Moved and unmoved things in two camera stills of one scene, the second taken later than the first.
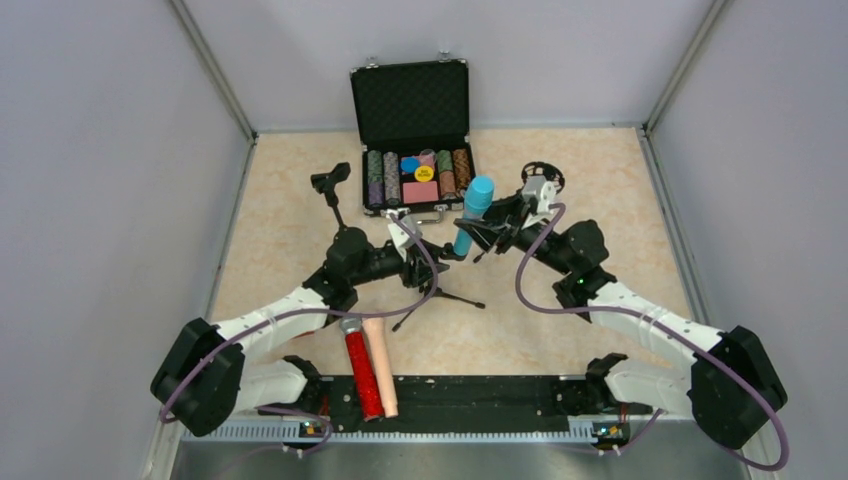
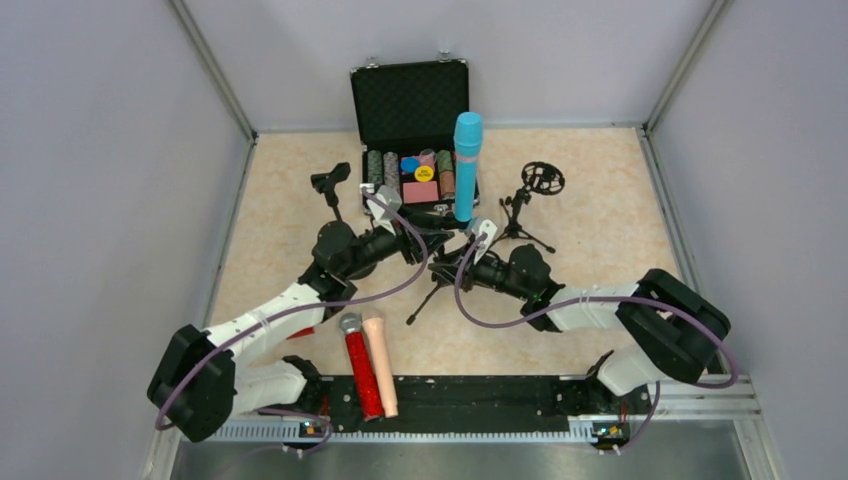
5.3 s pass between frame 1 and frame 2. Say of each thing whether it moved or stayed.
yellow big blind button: stayed
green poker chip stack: stayed
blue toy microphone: moved
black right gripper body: moved
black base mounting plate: stayed
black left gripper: moved
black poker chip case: stayed
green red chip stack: stayed
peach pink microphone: stayed
